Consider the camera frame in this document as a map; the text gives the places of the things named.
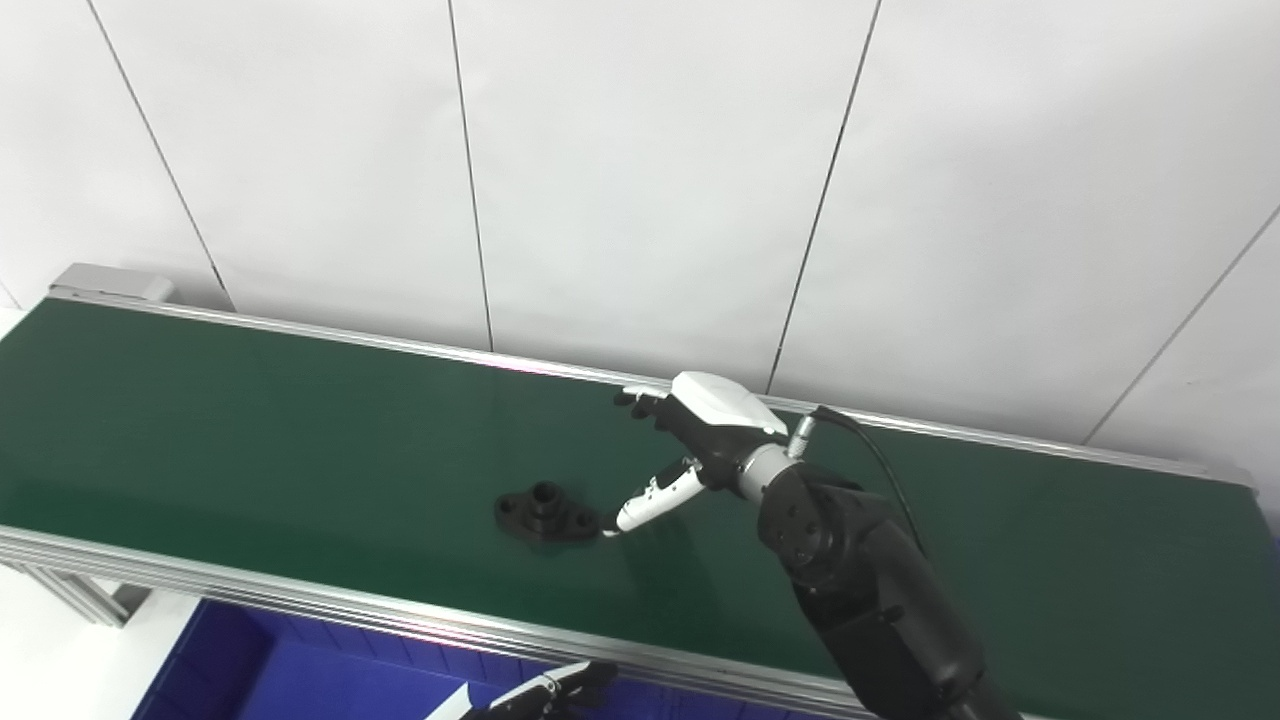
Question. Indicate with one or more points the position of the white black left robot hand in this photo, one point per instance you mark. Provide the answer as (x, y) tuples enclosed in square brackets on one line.
[(540, 695)]

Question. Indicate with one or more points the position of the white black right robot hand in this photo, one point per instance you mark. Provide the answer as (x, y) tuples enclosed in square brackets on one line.
[(715, 410)]

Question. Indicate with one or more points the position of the black flanged machine part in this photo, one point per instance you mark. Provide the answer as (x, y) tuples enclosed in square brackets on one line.
[(545, 515)]

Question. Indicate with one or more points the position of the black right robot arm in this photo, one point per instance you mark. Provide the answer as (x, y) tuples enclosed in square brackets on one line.
[(860, 580)]

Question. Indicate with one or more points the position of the green conveyor belt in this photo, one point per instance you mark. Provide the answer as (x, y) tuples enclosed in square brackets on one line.
[(250, 430), (400, 615)]

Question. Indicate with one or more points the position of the blue plastic bin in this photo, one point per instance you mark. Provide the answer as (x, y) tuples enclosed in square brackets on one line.
[(300, 680)]

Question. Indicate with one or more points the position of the aluminium conveyor support leg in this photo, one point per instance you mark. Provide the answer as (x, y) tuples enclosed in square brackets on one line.
[(70, 595)]

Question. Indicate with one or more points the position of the grey conveyor end housing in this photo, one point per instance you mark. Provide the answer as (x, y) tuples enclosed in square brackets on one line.
[(110, 282)]

